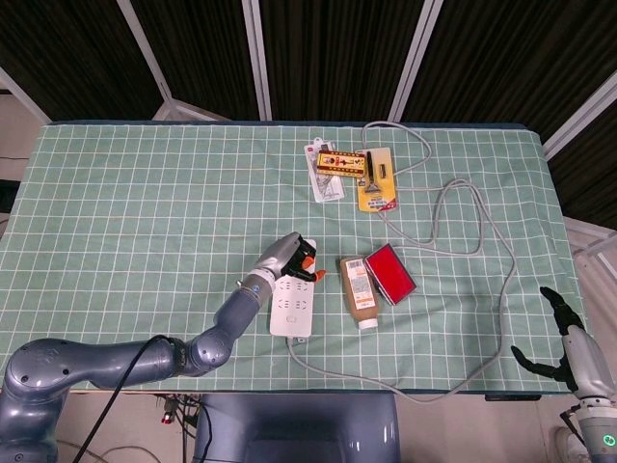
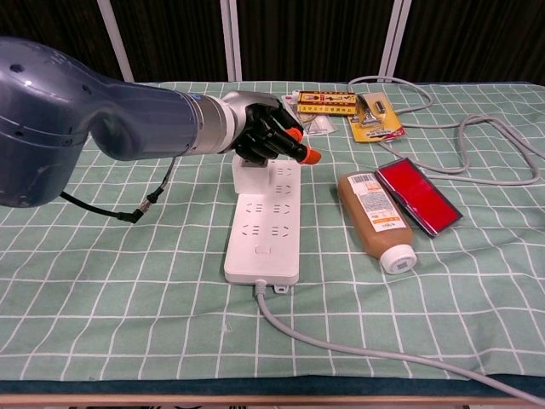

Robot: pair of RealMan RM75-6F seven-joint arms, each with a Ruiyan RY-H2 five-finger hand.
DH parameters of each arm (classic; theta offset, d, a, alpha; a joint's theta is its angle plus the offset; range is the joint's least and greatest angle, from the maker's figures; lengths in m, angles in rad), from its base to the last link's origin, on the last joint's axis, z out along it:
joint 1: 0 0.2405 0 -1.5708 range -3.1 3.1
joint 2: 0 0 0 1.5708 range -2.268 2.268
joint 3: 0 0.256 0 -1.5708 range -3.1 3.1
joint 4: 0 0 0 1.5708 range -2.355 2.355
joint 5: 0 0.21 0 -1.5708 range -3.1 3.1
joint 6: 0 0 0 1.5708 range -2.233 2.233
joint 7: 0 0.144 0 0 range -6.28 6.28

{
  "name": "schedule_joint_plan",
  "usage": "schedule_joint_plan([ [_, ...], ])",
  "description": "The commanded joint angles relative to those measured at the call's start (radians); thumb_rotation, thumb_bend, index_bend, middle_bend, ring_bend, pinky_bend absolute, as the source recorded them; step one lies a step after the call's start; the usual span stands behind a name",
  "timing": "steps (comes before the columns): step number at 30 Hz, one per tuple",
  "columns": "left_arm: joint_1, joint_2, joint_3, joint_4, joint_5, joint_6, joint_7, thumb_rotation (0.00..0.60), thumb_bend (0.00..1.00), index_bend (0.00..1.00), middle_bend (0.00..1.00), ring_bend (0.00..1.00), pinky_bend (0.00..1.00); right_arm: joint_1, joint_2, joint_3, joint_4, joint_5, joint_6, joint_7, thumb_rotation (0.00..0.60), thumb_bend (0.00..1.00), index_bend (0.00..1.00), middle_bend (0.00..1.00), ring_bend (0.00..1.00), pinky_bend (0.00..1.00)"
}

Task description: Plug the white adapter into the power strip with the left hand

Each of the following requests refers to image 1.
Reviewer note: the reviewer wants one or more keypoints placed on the brown sauce bottle white cap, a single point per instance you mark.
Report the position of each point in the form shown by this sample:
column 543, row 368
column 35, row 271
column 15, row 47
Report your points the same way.
column 364, row 313

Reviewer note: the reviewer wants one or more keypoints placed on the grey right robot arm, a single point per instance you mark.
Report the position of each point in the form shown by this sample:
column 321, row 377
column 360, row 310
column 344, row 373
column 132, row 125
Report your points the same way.
column 600, row 434

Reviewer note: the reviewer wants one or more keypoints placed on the green white checked tablecloth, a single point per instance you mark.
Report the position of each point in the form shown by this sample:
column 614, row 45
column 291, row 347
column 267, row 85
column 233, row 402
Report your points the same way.
column 144, row 193

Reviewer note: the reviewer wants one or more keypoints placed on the red black rectangular case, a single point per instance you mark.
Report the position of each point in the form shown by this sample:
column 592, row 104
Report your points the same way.
column 390, row 275

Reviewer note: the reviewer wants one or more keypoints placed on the dark teal table mat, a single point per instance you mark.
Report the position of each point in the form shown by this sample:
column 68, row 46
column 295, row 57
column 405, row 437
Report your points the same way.
column 289, row 121

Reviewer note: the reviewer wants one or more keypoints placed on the yellow razor blister pack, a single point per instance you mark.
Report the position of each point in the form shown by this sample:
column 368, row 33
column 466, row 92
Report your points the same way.
column 378, row 202

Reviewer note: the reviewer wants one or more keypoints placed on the blue grey robot torso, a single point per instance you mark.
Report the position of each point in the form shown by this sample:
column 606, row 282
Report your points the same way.
column 299, row 429

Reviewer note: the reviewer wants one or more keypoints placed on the white partition frame post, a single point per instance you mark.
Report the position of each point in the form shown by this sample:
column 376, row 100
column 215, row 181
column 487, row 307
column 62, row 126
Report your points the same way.
column 144, row 48
column 414, row 58
column 24, row 96
column 258, row 58
column 578, row 116

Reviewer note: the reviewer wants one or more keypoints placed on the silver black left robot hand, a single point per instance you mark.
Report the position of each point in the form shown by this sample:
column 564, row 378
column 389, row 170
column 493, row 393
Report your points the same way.
column 279, row 255

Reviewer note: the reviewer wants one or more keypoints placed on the white power strip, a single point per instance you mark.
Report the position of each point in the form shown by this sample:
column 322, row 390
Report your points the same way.
column 291, row 320

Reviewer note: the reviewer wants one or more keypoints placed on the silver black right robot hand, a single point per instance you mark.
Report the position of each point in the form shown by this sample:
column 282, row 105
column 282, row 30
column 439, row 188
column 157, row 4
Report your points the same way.
column 583, row 357

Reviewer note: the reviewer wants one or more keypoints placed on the white partition foot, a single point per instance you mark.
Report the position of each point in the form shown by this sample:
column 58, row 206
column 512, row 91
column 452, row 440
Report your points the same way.
column 590, row 241

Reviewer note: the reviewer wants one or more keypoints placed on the clear white blister pack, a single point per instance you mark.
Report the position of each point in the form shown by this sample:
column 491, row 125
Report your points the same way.
column 330, row 190

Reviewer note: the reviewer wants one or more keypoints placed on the blue grey left robot arm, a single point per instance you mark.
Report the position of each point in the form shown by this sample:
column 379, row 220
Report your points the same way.
column 120, row 359

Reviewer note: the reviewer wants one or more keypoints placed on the yellow red printed box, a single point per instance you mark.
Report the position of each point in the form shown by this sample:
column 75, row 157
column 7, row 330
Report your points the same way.
column 342, row 162

